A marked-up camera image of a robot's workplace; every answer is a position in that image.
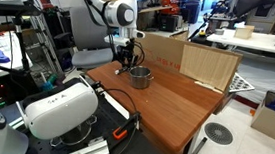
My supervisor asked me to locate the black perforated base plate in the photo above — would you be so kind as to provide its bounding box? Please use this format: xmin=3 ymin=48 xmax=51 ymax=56
xmin=23 ymin=87 xmax=178 ymax=154

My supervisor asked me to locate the small steel pot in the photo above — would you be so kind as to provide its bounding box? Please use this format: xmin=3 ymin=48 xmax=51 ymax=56
xmin=127 ymin=64 xmax=155 ymax=91

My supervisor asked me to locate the orange clamp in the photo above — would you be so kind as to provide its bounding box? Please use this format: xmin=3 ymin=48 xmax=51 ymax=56
xmin=111 ymin=126 xmax=129 ymax=141

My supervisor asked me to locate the light wooden panel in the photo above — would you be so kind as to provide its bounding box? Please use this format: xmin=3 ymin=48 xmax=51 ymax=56
xmin=178 ymin=43 xmax=241 ymax=94

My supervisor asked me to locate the white work table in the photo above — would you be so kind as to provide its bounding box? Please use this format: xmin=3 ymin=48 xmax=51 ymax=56
xmin=205 ymin=26 xmax=275 ymax=57

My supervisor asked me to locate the metal headset stand ring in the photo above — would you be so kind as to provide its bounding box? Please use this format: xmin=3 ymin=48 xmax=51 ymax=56
xmin=49 ymin=111 xmax=99 ymax=151

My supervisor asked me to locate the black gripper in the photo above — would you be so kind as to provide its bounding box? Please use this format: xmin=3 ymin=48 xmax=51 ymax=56
xmin=115 ymin=43 xmax=139 ymax=75

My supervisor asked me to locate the teal handled tool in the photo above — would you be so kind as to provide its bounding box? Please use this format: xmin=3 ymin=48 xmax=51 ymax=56
xmin=39 ymin=72 xmax=59 ymax=93

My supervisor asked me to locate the white perforated panel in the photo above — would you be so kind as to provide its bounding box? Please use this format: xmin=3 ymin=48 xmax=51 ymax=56
xmin=228 ymin=71 xmax=257 ymax=96

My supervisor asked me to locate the black tripod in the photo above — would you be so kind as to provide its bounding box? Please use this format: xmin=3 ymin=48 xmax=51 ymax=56
xmin=0 ymin=14 xmax=38 ymax=86

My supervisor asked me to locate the small wooden box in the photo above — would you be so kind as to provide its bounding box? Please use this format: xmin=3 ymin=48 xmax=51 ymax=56
xmin=233 ymin=23 xmax=255 ymax=41

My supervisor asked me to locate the black cable on desk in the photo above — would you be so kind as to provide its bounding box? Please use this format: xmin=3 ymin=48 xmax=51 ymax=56
xmin=89 ymin=80 xmax=145 ymax=145

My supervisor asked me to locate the black desk leg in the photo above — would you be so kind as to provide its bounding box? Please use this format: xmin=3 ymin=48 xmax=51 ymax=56
xmin=188 ymin=135 xmax=209 ymax=154

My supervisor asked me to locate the grey office chair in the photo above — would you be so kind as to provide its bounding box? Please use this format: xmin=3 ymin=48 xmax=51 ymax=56
xmin=64 ymin=4 xmax=119 ymax=73

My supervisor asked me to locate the yellow emergency stop button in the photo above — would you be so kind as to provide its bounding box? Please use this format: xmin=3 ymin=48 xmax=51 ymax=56
xmin=197 ymin=29 xmax=208 ymax=40

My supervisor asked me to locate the red machine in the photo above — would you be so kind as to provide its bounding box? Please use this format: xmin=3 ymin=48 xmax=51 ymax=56
xmin=159 ymin=0 xmax=182 ymax=16

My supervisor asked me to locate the brown cardboard box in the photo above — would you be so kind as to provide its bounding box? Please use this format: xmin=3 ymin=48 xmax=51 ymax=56
xmin=130 ymin=29 xmax=245 ymax=96

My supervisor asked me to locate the white tape strip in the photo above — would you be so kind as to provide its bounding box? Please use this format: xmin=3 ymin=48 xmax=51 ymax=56
xmin=193 ymin=80 xmax=225 ymax=95

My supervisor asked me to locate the round floor drain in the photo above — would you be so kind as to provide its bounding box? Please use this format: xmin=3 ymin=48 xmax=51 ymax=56
xmin=202 ymin=121 xmax=236 ymax=147

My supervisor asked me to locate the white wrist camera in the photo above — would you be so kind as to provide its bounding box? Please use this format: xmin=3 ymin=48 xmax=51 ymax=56
xmin=103 ymin=33 xmax=131 ymax=48

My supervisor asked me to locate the grey tape roll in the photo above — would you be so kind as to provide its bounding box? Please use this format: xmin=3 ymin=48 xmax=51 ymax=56
xmin=213 ymin=28 xmax=226 ymax=36

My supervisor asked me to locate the cardboard box with blue contents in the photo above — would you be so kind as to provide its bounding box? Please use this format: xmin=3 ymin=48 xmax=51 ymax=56
xmin=248 ymin=88 xmax=275 ymax=146

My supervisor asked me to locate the white VR headset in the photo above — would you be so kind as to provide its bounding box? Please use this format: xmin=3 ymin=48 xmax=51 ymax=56
xmin=21 ymin=76 xmax=102 ymax=146

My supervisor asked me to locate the aluminium rail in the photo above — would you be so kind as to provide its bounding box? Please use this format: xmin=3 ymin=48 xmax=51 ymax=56
xmin=52 ymin=134 xmax=114 ymax=154

